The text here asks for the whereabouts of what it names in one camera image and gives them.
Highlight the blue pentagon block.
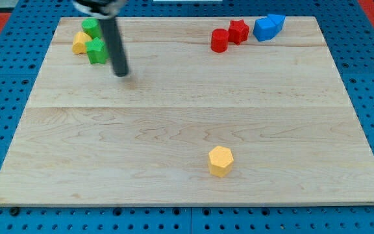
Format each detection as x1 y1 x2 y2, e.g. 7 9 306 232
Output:
268 14 286 34

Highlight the yellow hexagon block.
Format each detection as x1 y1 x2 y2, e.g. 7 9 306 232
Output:
208 146 234 177

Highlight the light wooden board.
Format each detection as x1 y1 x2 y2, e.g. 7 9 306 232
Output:
0 16 374 207

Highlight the red star block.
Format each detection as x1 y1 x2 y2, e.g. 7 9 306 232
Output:
228 19 249 45

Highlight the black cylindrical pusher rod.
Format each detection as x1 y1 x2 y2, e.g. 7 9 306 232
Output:
99 18 129 77

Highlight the green star block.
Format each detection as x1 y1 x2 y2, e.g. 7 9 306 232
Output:
85 38 108 64

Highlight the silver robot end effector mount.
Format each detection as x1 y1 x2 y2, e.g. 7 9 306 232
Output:
71 0 127 19

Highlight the green cylinder block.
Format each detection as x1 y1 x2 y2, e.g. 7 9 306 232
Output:
81 18 102 39

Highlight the yellow rounded block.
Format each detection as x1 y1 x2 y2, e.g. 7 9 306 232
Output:
71 31 92 54

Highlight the red cylinder block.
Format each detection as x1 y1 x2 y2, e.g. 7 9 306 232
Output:
210 29 229 53

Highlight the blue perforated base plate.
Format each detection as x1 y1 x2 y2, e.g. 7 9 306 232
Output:
0 0 374 233

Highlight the blue cube block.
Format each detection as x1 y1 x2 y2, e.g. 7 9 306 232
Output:
253 17 278 42

